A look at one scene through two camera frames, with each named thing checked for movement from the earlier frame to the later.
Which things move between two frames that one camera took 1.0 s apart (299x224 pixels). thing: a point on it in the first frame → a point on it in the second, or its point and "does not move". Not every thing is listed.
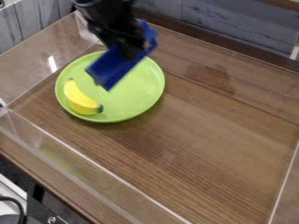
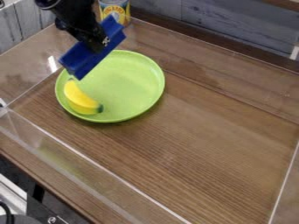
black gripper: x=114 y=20 → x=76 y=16
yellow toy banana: x=79 y=102 does not move
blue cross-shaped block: x=111 y=66 → x=79 y=57
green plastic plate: x=136 y=92 does not move
